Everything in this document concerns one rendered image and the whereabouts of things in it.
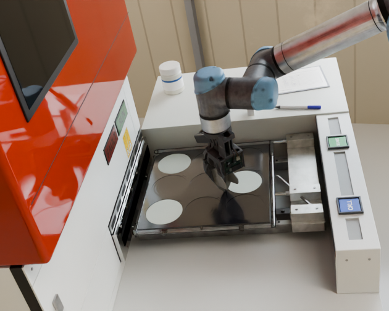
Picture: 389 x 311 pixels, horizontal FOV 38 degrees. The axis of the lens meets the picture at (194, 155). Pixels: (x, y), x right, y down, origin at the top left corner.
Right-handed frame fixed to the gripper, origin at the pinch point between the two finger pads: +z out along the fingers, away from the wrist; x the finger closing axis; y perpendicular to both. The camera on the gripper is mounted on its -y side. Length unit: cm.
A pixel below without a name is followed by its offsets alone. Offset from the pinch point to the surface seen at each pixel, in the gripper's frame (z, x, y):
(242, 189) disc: 1.4, 4.0, 3.3
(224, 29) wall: 31, 95, -152
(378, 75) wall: 60, 150, -90
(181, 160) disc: 1.5, -1.9, -20.7
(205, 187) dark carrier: 1.6, -3.4, -4.4
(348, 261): -1.1, 5.4, 42.1
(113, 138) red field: -18.8, -21.6, -14.8
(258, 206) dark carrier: 1.6, 3.0, 11.7
